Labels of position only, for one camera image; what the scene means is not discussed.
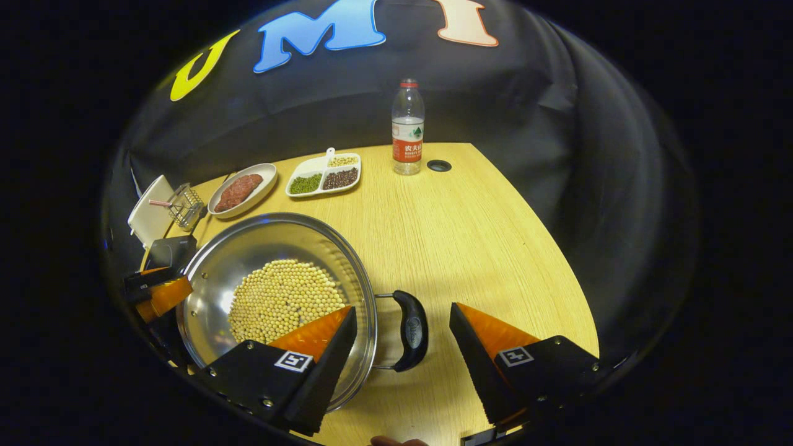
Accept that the steel wire basket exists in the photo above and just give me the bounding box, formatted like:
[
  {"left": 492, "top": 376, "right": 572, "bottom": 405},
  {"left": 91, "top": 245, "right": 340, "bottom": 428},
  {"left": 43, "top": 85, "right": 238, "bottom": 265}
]
[{"left": 149, "top": 183, "right": 206, "bottom": 231}]

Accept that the white oval plate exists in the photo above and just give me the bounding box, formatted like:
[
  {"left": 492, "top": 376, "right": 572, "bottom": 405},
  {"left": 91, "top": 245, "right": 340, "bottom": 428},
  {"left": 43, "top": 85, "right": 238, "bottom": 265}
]
[{"left": 208, "top": 163, "right": 278, "bottom": 219}]

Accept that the steel pot with black handles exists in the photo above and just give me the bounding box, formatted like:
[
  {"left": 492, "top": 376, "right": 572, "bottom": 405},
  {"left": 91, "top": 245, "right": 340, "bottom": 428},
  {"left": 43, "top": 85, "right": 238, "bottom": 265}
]
[{"left": 177, "top": 212, "right": 429, "bottom": 413}]

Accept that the red raw meat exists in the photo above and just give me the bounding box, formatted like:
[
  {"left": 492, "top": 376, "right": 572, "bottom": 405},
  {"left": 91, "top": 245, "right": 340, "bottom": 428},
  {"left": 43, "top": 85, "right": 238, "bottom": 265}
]
[{"left": 215, "top": 174, "right": 264, "bottom": 212}]

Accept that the black induction cooktop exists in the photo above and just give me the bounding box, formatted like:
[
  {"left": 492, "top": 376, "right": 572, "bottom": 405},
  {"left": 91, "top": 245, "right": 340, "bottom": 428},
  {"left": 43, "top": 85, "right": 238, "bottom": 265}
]
[{"left": 144, "top": 235, "right": 198, "bottom": 366}]

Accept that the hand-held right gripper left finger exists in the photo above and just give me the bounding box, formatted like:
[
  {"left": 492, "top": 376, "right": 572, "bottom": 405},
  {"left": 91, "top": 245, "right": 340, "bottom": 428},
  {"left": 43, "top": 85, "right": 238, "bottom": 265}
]
[{"left": 198, "top": 305, "right": 359, "bottom": 435}]

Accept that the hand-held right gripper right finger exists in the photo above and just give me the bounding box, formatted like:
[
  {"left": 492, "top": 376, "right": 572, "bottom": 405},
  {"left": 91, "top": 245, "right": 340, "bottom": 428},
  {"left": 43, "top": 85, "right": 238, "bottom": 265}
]
[{"left": 449, "top": 302, "right": 611, "bottom": 434}]

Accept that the pile of soybeans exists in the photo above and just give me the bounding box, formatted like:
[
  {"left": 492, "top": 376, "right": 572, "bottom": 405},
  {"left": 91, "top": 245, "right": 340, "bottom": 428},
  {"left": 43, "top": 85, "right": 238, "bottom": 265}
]
[{"left": 228, "top": 259, "right": 348, "bottom": 345}]

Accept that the white divided bean dish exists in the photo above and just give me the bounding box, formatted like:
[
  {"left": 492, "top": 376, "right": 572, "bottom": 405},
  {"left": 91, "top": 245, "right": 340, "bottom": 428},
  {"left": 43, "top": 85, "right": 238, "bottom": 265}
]
[{"left": 286, "top": 147, "right": 362, "bottom": 198}]

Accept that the white toaster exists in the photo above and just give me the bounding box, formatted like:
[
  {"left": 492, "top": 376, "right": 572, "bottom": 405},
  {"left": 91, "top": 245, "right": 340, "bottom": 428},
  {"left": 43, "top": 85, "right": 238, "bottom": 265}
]
[{"left": 128, "top": 175, "right": 177, "bottom": 248}]

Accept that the clear plastic water bottle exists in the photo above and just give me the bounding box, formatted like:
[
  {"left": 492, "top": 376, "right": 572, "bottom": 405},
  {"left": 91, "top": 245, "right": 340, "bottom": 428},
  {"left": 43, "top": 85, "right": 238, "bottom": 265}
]
[{"left": 392, "top": 79, "right": 426, "bottom": 176}]

